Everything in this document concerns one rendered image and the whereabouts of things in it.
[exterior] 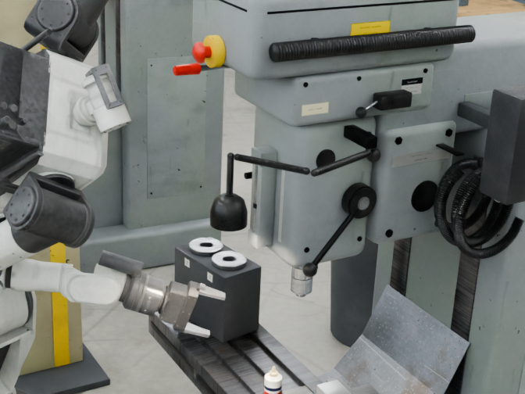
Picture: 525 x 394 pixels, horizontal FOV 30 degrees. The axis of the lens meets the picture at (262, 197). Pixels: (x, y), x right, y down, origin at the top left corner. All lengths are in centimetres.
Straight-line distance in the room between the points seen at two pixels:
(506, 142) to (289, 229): 46
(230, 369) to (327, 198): 65
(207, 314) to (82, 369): 158
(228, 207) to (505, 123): 54
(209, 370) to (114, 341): 191
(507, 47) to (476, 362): 72
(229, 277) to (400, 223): 56
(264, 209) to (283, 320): 251
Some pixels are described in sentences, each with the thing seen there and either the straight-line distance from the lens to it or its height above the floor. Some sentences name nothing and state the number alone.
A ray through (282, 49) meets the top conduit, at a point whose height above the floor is 180.
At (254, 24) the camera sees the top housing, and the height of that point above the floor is 184.
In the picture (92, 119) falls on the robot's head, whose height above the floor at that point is 159.
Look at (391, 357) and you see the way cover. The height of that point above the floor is 93.
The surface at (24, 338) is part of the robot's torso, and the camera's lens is 256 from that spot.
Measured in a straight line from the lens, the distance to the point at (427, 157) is 206.
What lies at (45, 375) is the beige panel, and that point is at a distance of 406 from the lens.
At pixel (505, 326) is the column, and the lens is 226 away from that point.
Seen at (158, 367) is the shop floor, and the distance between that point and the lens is 413.
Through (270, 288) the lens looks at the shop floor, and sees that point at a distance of 475.
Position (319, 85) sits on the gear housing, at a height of 171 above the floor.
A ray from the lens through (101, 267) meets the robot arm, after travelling 221.
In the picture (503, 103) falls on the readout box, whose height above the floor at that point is 170.
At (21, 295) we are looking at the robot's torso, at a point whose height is 106.
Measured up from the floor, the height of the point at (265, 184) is 148.
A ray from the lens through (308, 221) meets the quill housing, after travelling 196.
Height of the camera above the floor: 221
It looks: 22 degrees down
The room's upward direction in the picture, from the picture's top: 3 degrees clockwise
